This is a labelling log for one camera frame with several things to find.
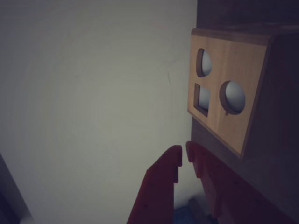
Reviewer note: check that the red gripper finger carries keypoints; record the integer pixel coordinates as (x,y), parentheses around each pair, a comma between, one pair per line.
(158,186)
(224,193)

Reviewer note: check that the wooden shape sorter box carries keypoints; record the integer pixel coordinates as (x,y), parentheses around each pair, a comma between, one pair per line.
(233,65)

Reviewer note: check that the blue clamp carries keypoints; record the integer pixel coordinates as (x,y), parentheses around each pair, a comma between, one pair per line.
(187,217)

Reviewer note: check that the brown table mat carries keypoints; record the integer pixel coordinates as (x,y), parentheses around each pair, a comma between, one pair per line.
(233,11)

